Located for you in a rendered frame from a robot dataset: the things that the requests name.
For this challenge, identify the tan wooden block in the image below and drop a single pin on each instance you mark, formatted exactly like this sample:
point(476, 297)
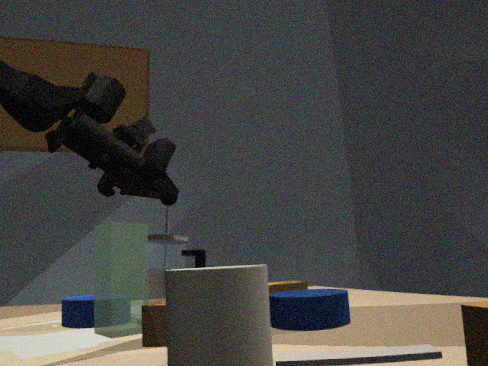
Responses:
point(475, 321)
point(278, 287)

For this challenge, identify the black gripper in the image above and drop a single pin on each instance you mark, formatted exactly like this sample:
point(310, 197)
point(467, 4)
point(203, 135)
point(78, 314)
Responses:
point(136, 176)

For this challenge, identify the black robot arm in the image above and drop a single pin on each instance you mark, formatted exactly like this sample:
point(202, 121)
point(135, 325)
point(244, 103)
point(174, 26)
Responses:
point(37, 104)

